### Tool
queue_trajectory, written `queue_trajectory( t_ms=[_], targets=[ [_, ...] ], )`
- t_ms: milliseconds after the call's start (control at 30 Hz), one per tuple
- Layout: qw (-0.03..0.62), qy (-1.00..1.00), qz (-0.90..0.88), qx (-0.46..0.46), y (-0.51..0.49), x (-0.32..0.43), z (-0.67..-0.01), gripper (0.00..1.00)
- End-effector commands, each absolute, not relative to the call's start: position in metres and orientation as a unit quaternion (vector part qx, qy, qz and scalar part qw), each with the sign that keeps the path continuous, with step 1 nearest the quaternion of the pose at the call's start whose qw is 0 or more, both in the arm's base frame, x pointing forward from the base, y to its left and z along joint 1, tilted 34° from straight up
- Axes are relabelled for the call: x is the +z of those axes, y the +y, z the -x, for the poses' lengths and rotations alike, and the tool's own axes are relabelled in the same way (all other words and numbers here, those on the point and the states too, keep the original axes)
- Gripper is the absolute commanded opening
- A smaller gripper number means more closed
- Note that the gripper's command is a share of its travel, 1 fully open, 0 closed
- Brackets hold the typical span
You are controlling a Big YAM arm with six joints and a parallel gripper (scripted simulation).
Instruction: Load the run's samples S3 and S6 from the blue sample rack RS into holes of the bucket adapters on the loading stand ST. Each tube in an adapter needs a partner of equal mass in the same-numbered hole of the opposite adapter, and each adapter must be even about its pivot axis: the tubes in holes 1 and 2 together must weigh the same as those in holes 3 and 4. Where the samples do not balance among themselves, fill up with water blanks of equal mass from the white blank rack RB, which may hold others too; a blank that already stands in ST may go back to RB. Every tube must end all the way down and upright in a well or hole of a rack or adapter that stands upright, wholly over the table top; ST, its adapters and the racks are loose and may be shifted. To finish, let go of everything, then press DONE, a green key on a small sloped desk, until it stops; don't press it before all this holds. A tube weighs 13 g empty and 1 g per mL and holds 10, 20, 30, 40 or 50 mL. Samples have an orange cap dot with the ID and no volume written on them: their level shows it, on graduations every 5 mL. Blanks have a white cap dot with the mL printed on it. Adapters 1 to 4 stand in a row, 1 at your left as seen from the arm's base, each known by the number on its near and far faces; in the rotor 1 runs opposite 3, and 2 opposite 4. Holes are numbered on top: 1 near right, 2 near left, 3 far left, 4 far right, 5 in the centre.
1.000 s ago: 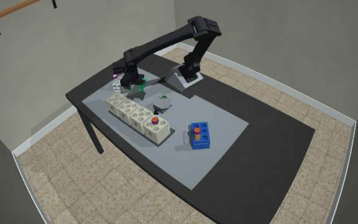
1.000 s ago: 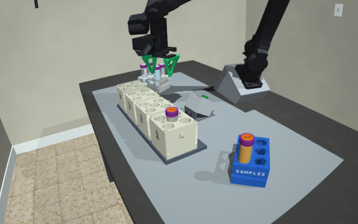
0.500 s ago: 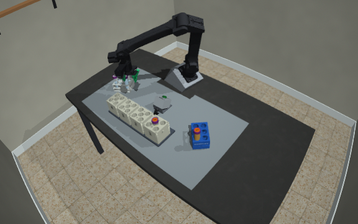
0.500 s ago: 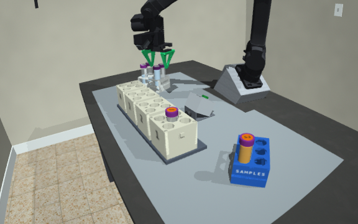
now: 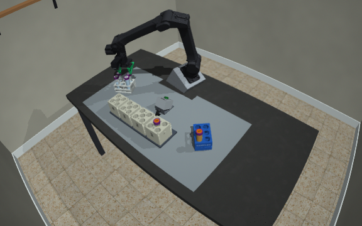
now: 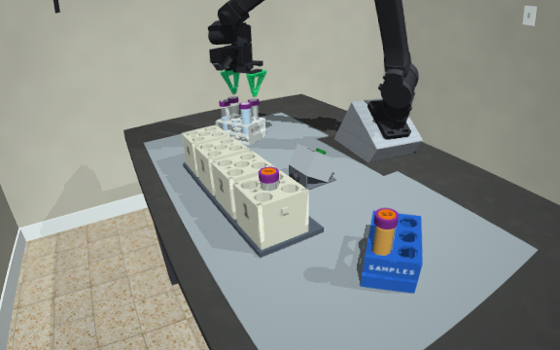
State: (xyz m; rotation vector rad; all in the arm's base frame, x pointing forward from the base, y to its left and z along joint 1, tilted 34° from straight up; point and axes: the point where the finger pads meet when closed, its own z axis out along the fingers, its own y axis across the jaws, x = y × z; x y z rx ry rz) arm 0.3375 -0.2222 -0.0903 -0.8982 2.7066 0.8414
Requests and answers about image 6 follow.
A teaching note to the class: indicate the white bucket adapter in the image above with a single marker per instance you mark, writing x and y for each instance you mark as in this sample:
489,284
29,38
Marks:
203,151
228,170
269,218
199,136

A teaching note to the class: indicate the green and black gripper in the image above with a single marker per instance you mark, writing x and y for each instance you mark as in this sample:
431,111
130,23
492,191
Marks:
251,74

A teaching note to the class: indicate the white tube rack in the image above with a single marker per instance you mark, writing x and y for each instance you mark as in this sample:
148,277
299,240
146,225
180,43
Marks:
256,130

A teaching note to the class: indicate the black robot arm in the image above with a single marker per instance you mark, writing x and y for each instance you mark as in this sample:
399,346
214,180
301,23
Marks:
397,89

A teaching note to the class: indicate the blue sample rack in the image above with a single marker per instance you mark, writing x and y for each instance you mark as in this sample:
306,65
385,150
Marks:
393,272

